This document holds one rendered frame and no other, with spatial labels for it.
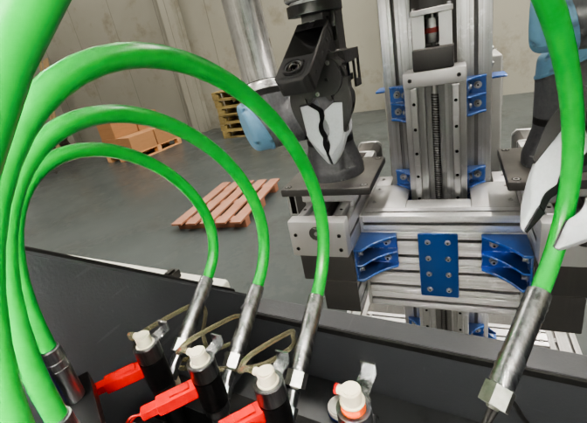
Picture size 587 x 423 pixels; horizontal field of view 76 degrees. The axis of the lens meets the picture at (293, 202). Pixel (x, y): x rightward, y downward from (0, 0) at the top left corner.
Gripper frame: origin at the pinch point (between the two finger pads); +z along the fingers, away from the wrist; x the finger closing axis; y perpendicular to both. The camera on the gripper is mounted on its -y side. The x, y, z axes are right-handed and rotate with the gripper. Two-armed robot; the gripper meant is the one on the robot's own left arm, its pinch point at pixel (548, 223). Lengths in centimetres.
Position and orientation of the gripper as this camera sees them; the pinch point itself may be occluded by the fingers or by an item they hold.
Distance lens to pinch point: 35.6
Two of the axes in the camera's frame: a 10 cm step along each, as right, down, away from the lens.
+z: -5.5, 8.2, 1.6
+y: 6.9, 3.4, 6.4
